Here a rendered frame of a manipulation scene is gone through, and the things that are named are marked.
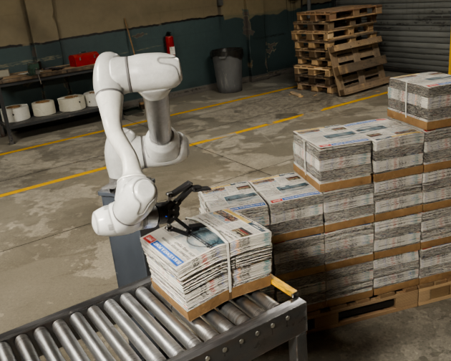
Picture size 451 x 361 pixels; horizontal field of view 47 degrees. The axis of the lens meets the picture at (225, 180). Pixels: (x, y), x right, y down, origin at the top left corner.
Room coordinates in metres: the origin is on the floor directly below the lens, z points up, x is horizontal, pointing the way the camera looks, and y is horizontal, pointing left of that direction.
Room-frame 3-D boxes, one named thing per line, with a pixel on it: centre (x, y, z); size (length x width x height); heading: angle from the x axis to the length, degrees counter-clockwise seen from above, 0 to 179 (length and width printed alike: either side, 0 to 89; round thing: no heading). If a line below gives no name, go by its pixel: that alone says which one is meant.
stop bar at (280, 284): (1.79, -0.10, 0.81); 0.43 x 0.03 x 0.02; 31
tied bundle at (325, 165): (2.67, -0.57, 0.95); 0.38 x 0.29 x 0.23; 12
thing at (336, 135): (2.67, -0.57, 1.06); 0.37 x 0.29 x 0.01; 12
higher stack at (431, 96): (2.80, -1.15, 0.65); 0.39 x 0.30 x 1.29; 13
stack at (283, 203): (2.63, -0.45, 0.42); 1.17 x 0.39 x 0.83; 103
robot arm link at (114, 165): (2.39, 0.47, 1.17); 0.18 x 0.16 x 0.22; 96
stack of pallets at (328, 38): (9.22, -2.14, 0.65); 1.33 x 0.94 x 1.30; 125
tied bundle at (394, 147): (2.73, -0.86, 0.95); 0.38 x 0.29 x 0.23; 15
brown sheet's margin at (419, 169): (2.73, -0.86, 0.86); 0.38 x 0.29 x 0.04; 15
